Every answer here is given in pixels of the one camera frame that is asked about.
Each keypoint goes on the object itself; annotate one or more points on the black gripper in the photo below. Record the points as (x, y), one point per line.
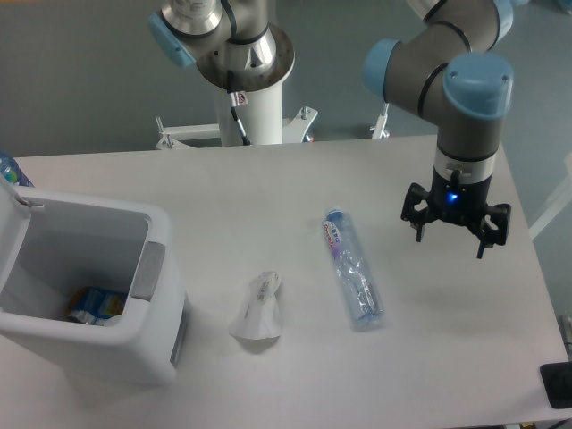
(466, 202)

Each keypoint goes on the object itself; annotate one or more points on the clear plastic water bottle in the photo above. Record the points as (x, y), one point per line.
(357, 284)

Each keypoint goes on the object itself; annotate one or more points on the white paper tissue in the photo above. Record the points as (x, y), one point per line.
(259, 317)

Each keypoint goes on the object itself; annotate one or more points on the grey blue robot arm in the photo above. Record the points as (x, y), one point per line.
(448, 75)

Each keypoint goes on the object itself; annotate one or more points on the white open trash can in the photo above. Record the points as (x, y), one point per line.
(54, 244)

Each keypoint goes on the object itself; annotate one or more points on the black device at table corner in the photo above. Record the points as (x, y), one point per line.
(557, 383)

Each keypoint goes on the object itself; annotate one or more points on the blue snack wrapper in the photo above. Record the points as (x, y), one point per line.
(95, 306)

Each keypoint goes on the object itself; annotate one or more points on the blue bottle at left edge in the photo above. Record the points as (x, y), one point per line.
(12, 171)

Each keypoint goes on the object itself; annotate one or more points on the white frame at right edge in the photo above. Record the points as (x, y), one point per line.
(553, 204)

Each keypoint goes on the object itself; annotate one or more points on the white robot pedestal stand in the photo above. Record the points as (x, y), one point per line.
(247, 84)

